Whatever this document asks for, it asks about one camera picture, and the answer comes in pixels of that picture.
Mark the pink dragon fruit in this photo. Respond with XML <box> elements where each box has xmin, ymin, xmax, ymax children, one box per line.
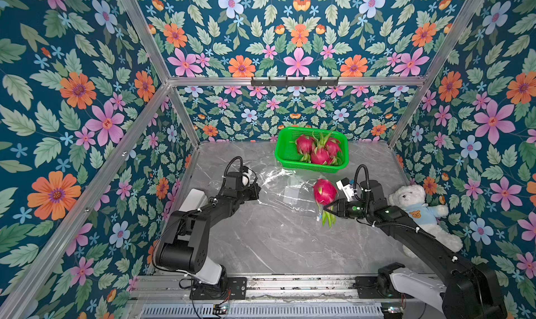
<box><xmin>295</xmin><ymin>135</ymin><xmax>315</xmax><ymax>163</ymax></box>
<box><xmin>313</xmin><ymin>179</ymin><xmax>338</xmax><ymax>228</ymax></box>
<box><xmin>325</xmin><ymin>137</ymin><xmax>341</xmax><ymax>158</ymax></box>
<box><xmin>310</xmin><ymin>147</ymin><xmax>332</xmax><ymax>165</ymax></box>

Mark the clear zip-top bag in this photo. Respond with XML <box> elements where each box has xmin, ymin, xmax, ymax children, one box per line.
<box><xmin>248</xmin><ymin>167</ymin><xmax>295</xmax><ymax>193</ymax></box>
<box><xmin>281</xmin><ymin>175</ymin><xmax>318</xmax><ymax>209</ymax></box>

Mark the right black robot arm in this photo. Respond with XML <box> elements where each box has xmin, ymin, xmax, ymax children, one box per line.
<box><xmin>322</xmin><ymin>178</ymin><xmax>508</xmax><ymax>318</ymax></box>

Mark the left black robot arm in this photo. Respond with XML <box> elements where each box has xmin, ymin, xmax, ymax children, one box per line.
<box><xmin>152</xmin><ymin>156</ymin><xmax>260</xmax><ymax>289</ymax></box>

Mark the green plastic basket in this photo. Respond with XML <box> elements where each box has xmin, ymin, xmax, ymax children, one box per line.
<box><xmin>274</xmin><ymin>127</ymin><xmax>350</xmax><ymax>173</ymax></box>

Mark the white teddy bear blue shirt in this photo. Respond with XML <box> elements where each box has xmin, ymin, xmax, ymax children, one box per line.
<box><xmin>387</xmin><ymin>184</ymin><xmax>463</xmax><ymax>252</ymax></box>

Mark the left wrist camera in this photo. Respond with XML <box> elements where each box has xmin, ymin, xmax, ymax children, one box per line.
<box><xmin>240</xmin><ymin>166</ymin><xmax>258</xmax><ymax>186</ymax></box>

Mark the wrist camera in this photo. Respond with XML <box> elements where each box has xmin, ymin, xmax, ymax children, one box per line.
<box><xmin>336</xmin><ymin>178</ymin><xmax>355</xmax><ymax>202</ymax></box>
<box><xmin>240</xmin><ymin>166</ymin><xmax>258</xmax><ymax>186</ymax></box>

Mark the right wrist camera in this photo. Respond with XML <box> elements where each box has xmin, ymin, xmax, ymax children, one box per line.
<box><xmin>336</xmin><ymin>178</ymin><xmax>355</xmax><ymax>202</ymax></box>

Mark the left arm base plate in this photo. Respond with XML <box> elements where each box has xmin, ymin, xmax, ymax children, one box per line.
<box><xmin>190</xmin><ymin>277</ymin><xmax>248</xmax><ymax>301</ymax></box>

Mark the black hook rail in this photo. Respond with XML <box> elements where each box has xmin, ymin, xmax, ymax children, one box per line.
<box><xmin>250</xmin><ymin>76</ymin><xmax>339</xmax><ymax>88</ymax></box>

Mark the aluminium front rail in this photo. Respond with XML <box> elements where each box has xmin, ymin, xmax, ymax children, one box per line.
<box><xmin>123</xmin><ymin>274</ymin><xmax>446</xmax><ymax>318</ymax></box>

